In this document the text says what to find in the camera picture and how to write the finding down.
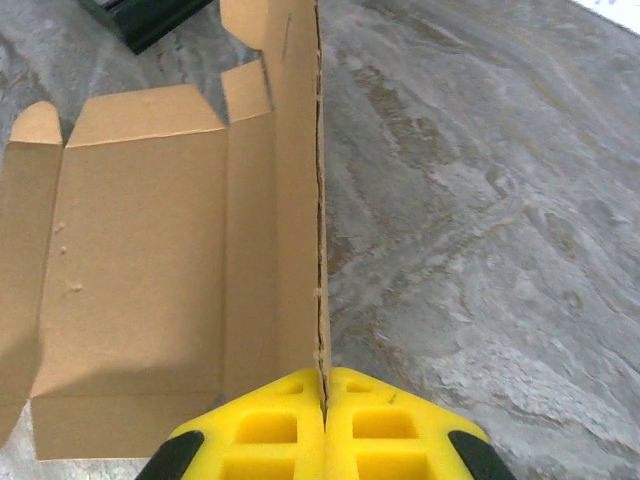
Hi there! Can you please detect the brown cardboard paper box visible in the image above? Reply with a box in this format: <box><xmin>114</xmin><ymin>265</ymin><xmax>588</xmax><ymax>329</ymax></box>
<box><xmin>0</xmin><ymin>0</ymin><xmax>333</xmax><ymax>461</ymax></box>

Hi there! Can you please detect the black and white chessboard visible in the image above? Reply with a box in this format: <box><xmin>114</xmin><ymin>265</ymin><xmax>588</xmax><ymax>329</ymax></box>
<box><xmin>77</xmin><ymin>0</ymin><xmax>221</xmax><ymax>56</ymax></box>

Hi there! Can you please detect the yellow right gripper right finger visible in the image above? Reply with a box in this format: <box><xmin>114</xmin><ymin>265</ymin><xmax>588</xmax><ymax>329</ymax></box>
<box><xmin>324</xmin><ymin>367</ymin><xmax>517</xmax><ymax>480</ymax></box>

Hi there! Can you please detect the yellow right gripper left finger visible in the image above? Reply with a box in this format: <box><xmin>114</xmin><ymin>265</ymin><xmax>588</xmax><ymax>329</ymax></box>
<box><xmin>134</xmin><ymin>368</ymin><xmax>327</xmax><ymax>480</ymax></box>

